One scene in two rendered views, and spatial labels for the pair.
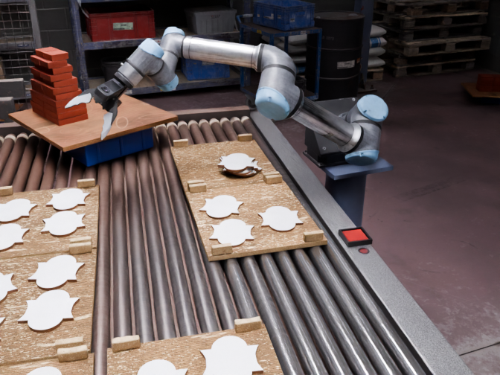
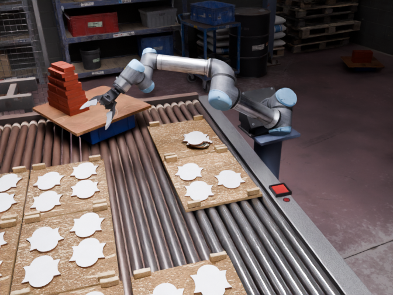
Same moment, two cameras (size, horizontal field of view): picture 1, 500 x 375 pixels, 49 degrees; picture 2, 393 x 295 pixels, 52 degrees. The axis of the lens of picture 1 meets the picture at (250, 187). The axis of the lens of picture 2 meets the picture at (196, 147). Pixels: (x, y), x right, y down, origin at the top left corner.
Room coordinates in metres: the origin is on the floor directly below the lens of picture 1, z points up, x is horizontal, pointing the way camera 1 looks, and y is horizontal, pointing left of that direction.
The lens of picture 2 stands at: (-0.09, 0.10, 1.97)
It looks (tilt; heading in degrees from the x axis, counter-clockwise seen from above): 29 degrees down; 358
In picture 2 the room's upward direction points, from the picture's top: 2 degrees counter-clockwise
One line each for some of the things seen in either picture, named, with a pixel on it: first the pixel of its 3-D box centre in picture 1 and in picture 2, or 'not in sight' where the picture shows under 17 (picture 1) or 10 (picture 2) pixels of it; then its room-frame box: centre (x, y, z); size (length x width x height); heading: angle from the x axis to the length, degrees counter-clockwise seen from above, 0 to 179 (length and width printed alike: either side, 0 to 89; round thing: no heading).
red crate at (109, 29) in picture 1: (120, 23); (92, 21); (5.85, 1.36, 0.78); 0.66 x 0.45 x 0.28; 111
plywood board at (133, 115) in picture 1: (92, 117); (92, 107); (2.14, 0.65, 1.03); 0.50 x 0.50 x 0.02; 43
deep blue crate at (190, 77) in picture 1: (204, 59); (154, 45); (6.19, 0.52, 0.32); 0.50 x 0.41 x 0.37; 107
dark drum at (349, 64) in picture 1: (332, 58); (248, 43); (5.71, -0.87, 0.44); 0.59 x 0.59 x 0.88
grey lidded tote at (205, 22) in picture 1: (210, 19); (158, 16); (6.17, 0.43, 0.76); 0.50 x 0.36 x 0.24; 117
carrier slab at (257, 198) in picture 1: (251, 216); (209, 177); (1.49, 0.00, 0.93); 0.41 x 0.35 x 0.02; 15
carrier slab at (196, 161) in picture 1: (222, 164); (185, 138); (1.89, 0.10, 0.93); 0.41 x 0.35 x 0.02; 14
